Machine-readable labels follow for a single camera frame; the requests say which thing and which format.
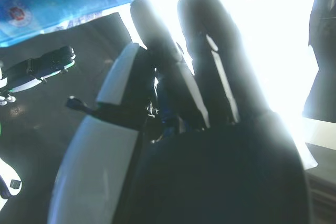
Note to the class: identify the blue snack packet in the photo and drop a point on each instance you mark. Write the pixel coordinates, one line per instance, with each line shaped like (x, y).
(52, 1)

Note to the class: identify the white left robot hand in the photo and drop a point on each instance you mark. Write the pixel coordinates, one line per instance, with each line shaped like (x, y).
(210, 169)

